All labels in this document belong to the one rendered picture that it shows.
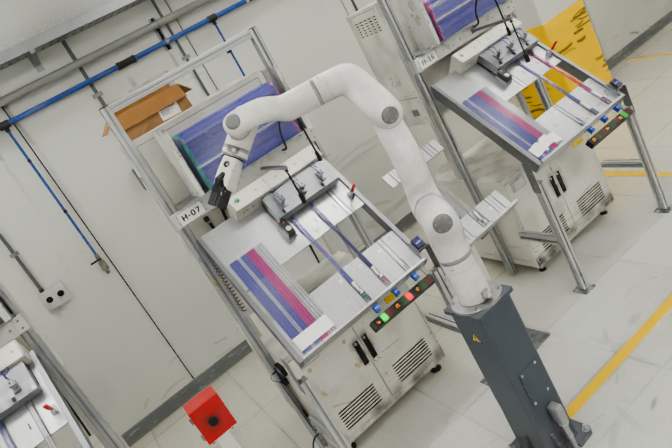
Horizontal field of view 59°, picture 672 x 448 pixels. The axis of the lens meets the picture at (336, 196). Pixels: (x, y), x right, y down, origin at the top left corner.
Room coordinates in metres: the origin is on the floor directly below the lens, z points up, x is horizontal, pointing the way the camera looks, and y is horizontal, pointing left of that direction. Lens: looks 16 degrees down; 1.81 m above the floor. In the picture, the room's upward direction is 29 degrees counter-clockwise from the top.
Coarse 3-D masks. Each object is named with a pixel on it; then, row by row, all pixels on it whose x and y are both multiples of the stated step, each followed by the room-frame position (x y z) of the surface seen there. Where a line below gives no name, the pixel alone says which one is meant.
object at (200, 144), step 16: (256, 96) 2.67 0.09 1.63; (224, 112) 2.61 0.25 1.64; (192, 128) 2.58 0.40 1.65; (208, 128) 2.58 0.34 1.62; (272, 128) 2.67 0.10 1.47; (288, 128) 2.70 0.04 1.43; (176, 144) 2.62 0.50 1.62; (192, 144) 2.54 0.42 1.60; (208, 144) 2.56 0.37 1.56; (256, 144) 2.63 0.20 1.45; (272, 144) 2.66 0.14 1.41; (192, 160) 2.53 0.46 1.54; (208, 160) 2.55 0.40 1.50; (256, 160) 2.62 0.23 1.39; (208, 176) 2.54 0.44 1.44
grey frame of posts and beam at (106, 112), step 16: (256, 32) 2.80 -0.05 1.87; (256, 48) 2.81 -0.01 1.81; (272, 64) 2.80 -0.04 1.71; (112, 112) 2.52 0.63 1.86; (112, 128) 2.51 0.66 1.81; (288, 144) 2.71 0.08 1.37; (304, 144) 2.74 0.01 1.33; (272, 160) 2.67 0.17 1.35; (144, 176) 2.51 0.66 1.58; (240, 176) 2.61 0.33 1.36; (256, 176) 2.63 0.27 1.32; (160, 192) 2.51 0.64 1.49; (208, 208) 2.54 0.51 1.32; (176, 224) 2.48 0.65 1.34; (192, 240) 2.51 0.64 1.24; (208, 272) 2.51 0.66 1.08; (432, 272) 2.33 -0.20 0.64; (224, 288) 2.52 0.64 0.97; (448, 288) 2.33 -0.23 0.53; (448, 304) 2.35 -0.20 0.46; (240, 320) 2.51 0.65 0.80; (256, 336) 2.52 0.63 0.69; (272, 368) 2.51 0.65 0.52; (288, 384) 2.52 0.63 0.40; (304, 384) 2.05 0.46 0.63; (288, 400) 2.54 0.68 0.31; (320, 400) 2.05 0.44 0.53; (320, 416) 2.04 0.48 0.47; (336, 432) 2.06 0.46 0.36
